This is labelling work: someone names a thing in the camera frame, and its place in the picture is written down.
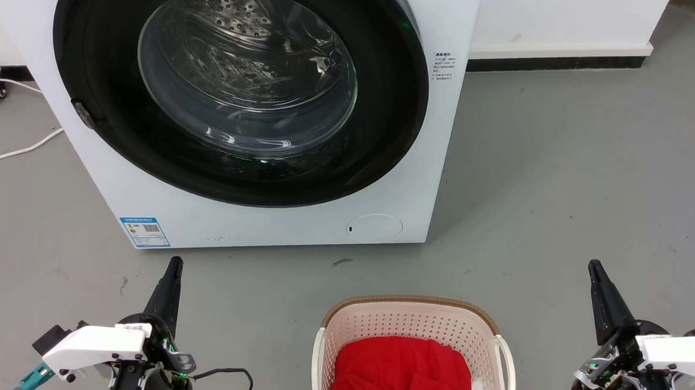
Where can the beige perforated laundry basket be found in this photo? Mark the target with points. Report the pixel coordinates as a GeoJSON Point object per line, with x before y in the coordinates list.
{"type": "Point", "coordinates": [412, 321]}

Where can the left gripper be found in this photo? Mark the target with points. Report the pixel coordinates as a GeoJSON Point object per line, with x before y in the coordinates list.
{"type": "Point", "coordinates": [163, 380]}

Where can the black baseboard strip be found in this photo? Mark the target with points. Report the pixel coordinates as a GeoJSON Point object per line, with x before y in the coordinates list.
{"type": "Point", "coordinates": [555, 62]}

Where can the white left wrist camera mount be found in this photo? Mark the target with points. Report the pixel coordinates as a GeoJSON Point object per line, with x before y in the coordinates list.
{"type": "Point", "coordinates": [94, 343]}

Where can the red garment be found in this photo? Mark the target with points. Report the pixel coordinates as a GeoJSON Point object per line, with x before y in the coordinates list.
{"type": "Point", "coordinates": [401, 373]}

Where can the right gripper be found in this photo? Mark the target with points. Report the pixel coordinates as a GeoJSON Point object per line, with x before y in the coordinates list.
{"type": "Point", "coordinates": [609, 379]}

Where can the white front-load washing machine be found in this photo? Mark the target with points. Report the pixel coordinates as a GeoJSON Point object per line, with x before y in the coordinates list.
{"type": "Point", "coordinates": [424, 181]}

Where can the round black washer door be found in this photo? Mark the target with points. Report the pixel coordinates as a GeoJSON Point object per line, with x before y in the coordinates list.
{"type": "Point", "coordinates": [95, 61]}

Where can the round white filter cover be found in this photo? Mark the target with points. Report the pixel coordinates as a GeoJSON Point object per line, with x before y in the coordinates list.
{"type": "Point", "coordinates": [375, 228]}

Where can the teal connector piece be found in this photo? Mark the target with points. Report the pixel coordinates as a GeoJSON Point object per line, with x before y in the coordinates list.
{"type": "Point", "coordinates": [33, 377]}

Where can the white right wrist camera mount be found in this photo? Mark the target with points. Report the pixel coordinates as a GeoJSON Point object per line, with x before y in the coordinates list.
{"type": "Point", "coordinates": [681, 351]}

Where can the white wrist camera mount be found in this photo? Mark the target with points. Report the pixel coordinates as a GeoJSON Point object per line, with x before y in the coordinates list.
{"type": "Point", "coordinates": [681, 351]}
{"type": "Point", "coordinates": [94, 343]}

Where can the blue energy label sticker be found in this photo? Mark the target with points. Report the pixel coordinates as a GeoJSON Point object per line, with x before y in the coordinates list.
{"type": "Point", "coordinates": [144, 232]}

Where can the small white warning sticker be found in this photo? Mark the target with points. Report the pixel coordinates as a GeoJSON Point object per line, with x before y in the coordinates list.
{"type": "Point", "coordinates": [443, 67]}

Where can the steel washer drum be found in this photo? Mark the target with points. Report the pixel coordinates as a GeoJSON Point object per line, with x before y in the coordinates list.
{"type": "Point", "coordinates": [232, 20]}

